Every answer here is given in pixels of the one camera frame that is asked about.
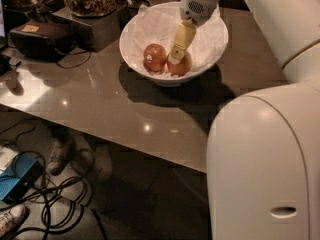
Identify white crumpled paper liner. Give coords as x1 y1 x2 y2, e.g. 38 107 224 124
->
127 3 226 77

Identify white ceramic bowl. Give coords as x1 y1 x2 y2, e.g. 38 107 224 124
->
118 1 230 88

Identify dark grey stand block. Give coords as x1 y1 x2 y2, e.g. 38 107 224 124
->
52 6 122 53

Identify black box with label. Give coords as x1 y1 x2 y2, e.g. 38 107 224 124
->
9 19 76 63

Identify black floor cables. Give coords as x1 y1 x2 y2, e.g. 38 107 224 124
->
0 118 108 240

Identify red-yellow apple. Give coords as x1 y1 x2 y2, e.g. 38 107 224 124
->
167 52 192 77

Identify white sneaker on floor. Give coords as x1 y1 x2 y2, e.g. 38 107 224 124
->
0 205 28 238

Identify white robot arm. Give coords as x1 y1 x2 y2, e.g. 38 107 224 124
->
206 0 320 240

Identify blue box on floor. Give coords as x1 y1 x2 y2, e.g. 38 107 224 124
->
0 153 43 204

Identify red apple with sticker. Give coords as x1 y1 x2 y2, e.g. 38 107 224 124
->
144 44 167 72

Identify black cable on table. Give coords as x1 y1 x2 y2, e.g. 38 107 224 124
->
54 49 93 70

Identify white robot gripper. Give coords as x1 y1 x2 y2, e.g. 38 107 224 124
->
168 0 220 64

